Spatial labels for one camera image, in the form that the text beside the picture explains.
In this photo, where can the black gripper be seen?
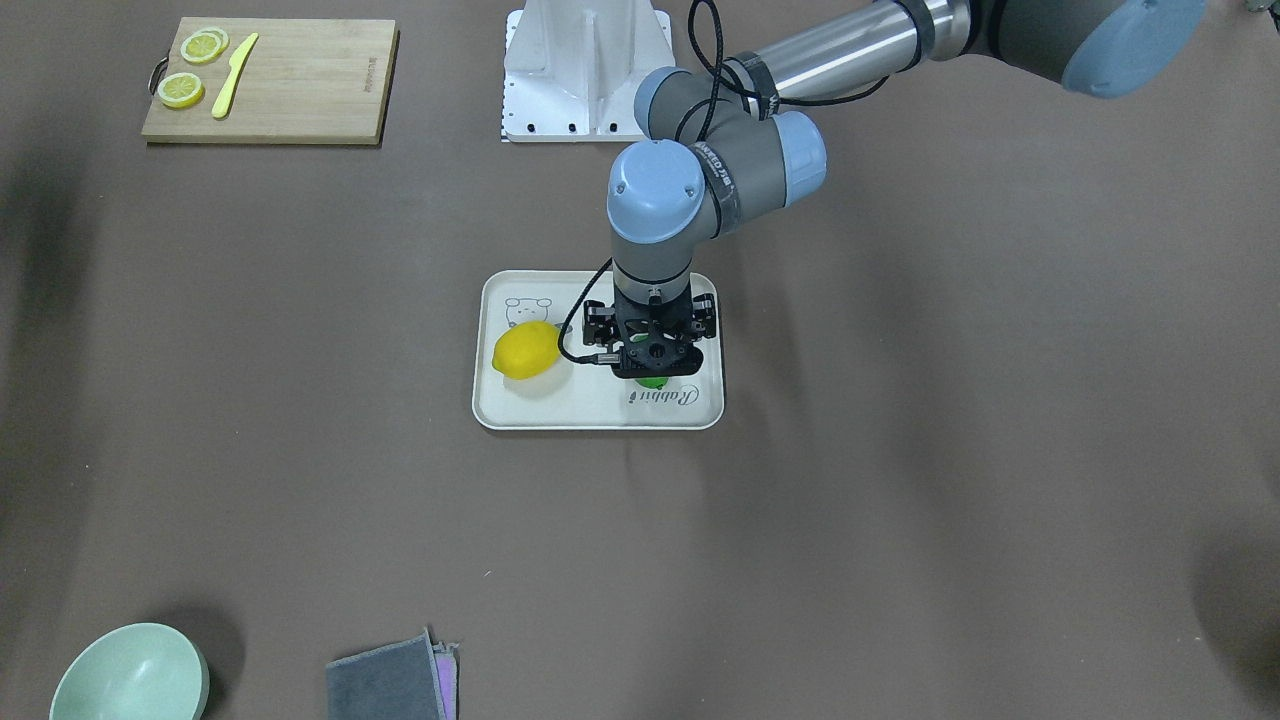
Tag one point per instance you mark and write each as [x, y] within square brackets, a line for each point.
[598, 322]

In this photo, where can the yellow lemon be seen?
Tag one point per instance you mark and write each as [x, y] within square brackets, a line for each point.
[526, 349]

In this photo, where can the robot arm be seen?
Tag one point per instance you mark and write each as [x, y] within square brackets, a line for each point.
[731, 142]

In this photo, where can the cream rabbit tray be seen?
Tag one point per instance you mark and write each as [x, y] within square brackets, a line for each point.
[572, 396]

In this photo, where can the wooden cutting board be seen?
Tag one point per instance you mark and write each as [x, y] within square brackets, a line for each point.
[307, 82]

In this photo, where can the grey folded cloth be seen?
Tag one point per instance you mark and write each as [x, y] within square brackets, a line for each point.
[413, 679]

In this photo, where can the yellow plastic knife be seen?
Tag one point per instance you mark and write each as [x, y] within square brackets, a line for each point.
[225, 98]

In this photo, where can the lemon slice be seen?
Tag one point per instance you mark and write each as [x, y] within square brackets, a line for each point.
[204, 45]
[180, 90]

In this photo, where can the mint green bowl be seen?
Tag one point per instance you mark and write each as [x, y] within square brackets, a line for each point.
[138, 671]

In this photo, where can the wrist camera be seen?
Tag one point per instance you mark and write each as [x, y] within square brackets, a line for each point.
[642, 357]

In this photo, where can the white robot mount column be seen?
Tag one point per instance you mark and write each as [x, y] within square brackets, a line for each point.
[572, 69]

